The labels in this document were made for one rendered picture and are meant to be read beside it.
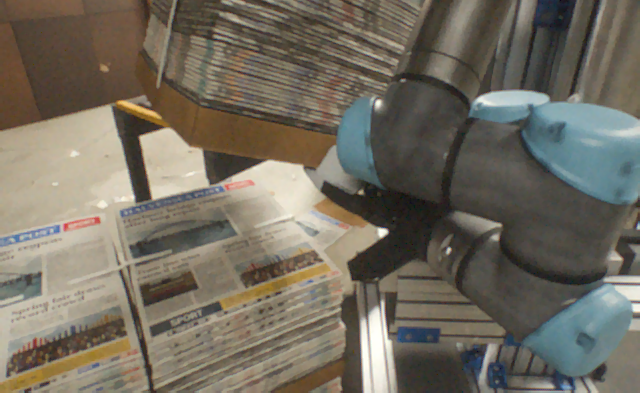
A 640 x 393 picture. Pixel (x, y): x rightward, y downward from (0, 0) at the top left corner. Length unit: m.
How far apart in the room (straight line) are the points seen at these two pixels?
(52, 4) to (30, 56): 0.46
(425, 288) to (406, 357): 0.55
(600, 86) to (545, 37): 0.32
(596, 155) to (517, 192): 0.05
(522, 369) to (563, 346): 1.03
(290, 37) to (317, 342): 0.46
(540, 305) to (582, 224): 0.07
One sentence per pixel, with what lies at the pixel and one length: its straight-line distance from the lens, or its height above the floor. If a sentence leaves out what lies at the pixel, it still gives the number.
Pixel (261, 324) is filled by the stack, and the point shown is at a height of 0.79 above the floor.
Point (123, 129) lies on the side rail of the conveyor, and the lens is 1.62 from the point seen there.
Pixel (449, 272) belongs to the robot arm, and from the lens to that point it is 0.41.
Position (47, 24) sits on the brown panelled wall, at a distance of 4.32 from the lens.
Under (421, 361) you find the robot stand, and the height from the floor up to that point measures 0.21.
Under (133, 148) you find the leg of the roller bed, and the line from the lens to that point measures 1.66.
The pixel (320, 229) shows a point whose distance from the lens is 2.21.
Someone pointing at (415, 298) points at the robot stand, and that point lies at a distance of 0.86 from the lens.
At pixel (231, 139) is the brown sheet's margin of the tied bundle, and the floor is 1.07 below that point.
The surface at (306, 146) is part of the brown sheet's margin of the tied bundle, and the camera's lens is 0.51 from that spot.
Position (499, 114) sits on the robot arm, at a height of 1.03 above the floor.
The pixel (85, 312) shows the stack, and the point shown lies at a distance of 0.67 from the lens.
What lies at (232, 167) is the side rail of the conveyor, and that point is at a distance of 1.25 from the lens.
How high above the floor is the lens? 1.25
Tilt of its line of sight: 28 degrees down
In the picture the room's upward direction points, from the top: straight up
